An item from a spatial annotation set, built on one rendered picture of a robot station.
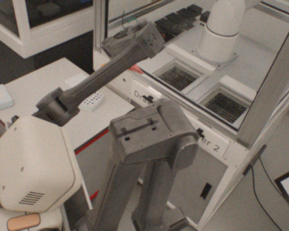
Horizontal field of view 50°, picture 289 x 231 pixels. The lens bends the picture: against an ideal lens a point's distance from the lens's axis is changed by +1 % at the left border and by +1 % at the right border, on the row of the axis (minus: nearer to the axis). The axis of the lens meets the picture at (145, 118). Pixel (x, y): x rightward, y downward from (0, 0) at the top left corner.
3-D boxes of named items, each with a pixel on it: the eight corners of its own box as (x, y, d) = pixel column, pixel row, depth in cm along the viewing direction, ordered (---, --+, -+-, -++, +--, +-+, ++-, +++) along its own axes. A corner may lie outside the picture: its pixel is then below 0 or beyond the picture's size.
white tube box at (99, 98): (91, 112, 167) (91, 107, 164) (78, 106, 169) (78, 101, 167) (103, 100, 175) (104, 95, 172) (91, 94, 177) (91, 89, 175)
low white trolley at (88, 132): (62, 234, 195) (50, 165, 141) (6, 175, 219) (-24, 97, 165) (125, 179, 229) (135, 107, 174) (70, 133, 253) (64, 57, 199)
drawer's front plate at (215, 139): (221, 157, 149) (228, 143, 141) (174, 125, 160) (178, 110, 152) (223, 156, 150) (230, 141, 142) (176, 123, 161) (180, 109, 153)
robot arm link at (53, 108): (30, 119, 95) (42, 131, 97) (54, 100, 93) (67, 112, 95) (36, 108, 103) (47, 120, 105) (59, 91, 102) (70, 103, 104)
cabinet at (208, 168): (199, 239, 204) (240, 171, 147) (93, 150, 244) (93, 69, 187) (260, 158, 259) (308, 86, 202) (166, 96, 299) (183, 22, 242)
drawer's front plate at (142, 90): (170, 123, 161) (174, 108, 153) (130, 95, 172) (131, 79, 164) (172, 121, 162) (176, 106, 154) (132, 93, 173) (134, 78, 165)
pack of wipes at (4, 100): (14, 105, 164) (13, 99, 161) (-4, 111, 159) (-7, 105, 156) (4, 89, 172) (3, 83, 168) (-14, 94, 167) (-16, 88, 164)
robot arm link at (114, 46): (136, 26, 91) (157, 55, 95) (149, 14, 93) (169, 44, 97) (96, 44, 130) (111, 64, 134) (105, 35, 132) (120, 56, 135)
